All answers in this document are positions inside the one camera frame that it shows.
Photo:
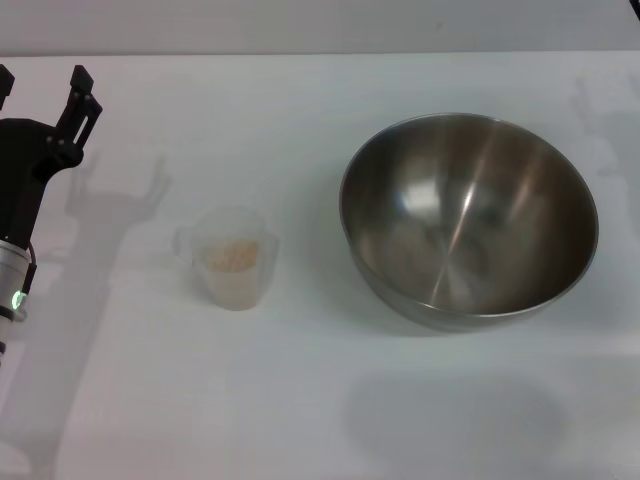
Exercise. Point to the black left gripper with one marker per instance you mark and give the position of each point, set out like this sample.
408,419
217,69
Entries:
20,165

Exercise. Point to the white rice grains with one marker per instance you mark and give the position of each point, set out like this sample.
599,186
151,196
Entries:
231,254

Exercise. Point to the clear plastic measuring cup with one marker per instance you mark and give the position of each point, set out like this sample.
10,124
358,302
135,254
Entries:
227,290

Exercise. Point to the stainless steel mixing bowl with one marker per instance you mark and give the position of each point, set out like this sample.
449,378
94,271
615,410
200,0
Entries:
465,220

